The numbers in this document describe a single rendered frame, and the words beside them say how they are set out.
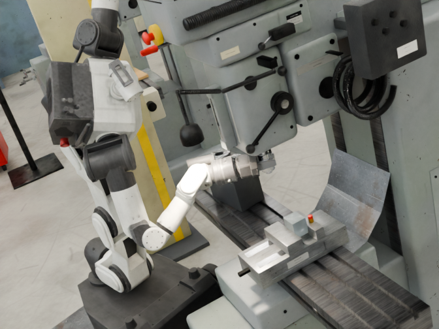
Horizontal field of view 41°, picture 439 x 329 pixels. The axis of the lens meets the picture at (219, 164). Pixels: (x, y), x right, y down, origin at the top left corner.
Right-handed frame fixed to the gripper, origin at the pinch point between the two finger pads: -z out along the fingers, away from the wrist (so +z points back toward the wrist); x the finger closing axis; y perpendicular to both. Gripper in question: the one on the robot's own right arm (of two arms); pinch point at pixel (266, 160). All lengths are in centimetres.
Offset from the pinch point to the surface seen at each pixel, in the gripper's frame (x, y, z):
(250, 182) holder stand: 29.7, 22.6, 8.7
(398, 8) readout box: -20, -45, -44
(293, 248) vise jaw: -18.7, 23.9, -1.9
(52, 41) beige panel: 144, -30, 99
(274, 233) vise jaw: -10.6, 22.0, 3.0
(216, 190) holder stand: 39, 28, 24
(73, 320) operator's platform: 49, 85, 111
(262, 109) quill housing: -9.7, -21.9, -2.7
